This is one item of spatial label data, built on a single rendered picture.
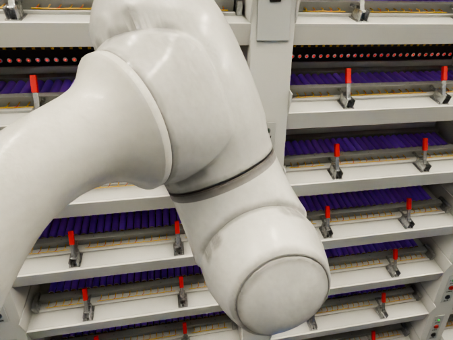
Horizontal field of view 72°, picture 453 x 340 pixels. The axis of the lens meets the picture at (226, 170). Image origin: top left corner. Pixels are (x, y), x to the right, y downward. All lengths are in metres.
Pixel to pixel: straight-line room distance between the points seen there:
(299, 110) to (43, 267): 0.75
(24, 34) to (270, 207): 0.60
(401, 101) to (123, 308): 0.96
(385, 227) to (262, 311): 0.89
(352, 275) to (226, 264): 0.96
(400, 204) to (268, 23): 0.72
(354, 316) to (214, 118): 1.16
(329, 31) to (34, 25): 0.59
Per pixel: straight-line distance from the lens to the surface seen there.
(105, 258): 0.92
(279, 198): 0.25
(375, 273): 1.21
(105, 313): 1.05
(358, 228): 1.05
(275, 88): 0.74
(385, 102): 0.91
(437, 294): 1.40
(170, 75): 0.21
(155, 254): 0.90
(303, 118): 0.78
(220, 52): 0.23
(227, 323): 1.20
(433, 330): 1.54
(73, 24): 0.71
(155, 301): 1.04
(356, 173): 0.94
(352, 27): 0.80
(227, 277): 0.23
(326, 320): 1.27
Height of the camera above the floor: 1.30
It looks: 24 degrees down
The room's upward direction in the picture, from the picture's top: straight up
